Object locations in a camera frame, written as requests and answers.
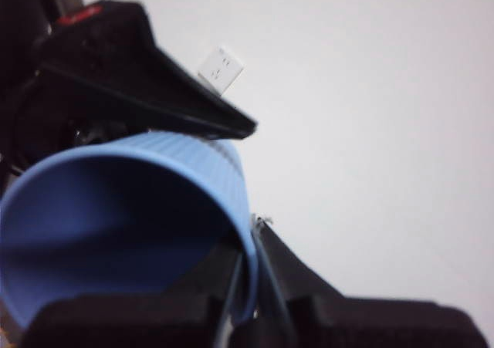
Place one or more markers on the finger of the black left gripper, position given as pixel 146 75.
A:
pixel 154 70

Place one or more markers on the blue ribbed plastic cup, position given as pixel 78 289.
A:
pixel 116 209

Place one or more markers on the white wall socket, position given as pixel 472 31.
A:
pixel 222 68

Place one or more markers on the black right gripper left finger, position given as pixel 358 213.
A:
pixel 135 321

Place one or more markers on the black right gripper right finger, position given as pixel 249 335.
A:
pixel 366 325

